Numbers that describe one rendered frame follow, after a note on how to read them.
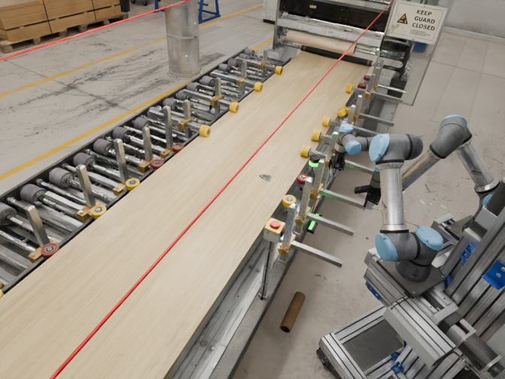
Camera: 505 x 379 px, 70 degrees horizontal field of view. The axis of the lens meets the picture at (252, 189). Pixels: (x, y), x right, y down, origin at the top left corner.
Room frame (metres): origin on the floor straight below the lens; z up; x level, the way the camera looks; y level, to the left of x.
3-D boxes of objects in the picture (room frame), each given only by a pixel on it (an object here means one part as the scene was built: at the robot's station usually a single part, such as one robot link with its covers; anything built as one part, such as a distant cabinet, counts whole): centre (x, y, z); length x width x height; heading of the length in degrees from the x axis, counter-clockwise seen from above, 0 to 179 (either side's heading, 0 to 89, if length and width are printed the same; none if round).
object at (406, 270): (1.09, -0.76, 1.09); 0.15 x 0.15 x 0.10
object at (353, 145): (1.68, -0.52, 1.31); 0.11 x 0.11 x 0.08; 11
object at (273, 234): (1.10, -0.11, 1.18); 0.07 x 0.07 x 0.08; 67
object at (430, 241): (1.08, -0.75, 1.21); 0.13 x 0.12 x 0.14; 101
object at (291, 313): (1.44, -0.37, 0.04); 0.30 x 0.08 x 0.08; 157
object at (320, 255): (1.34, -0.31, 0.82); 0.43 x 0.03 x 0.04; 67
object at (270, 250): (1.10, -0.11, 0.93); 0.05 x 0.04 x 0.45; 157
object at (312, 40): (4.18, -0.80, 1.05); 1.43 x 0.12 x 0.12; 67
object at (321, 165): (1.80, -0.40, 0.87); 0.03 x 0.03 x 0.48; 67
